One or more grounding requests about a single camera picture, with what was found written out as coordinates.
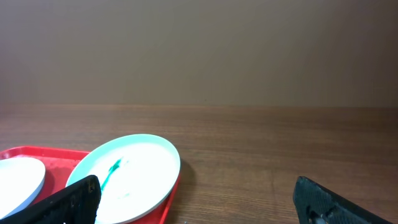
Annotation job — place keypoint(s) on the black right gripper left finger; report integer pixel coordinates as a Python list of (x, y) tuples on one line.
[(75, 204)]

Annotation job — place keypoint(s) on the white plate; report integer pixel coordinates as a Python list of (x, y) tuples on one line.
[(22, 178)]

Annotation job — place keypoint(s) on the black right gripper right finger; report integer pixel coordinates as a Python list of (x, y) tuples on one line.
[(316, 204)]

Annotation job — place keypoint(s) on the red plastic tray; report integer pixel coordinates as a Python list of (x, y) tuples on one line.
[(59, 164)]

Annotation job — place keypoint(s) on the light blue plate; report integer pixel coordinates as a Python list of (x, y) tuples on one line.
[(136, 173)]

